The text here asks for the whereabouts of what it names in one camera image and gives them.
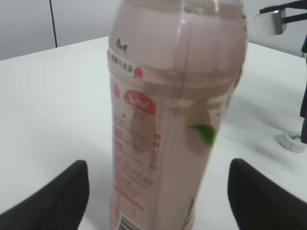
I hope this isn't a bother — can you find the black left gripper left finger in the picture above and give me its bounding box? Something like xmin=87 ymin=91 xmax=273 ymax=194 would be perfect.
xmin=0 ymin=160 xmax=89 ymax=230

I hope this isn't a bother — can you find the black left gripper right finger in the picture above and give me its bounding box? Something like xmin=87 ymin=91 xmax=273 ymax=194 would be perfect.
xmin=227 ymin=159 xmax=307 ymax=230

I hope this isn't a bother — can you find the white bottle cap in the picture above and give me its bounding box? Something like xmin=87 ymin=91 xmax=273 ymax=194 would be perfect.
xmin=278 ymin=131 xmax=307 ymax=153

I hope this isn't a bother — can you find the pink oolong tea bottle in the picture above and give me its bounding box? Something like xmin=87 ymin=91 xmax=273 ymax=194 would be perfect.
xmin=107 ymin=0 xmax=247 ymax=230

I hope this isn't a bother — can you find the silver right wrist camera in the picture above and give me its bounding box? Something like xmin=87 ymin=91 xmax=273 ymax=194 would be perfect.
xmin=255 ymin=10 xmax=287 ymax=37

